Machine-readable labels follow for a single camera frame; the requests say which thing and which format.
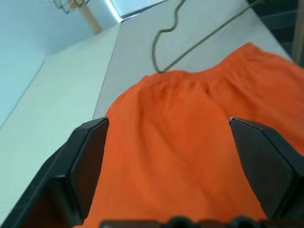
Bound wire rack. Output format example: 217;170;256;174
51;0;91;15

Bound orange shorts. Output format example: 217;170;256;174
82;42;304;228

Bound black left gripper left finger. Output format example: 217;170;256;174
0;117;110;228

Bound wooden post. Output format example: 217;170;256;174
76;0;103;35

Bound dark green cable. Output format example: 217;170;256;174
152;0;264;74

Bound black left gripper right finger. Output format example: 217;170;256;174
229;117;304;221

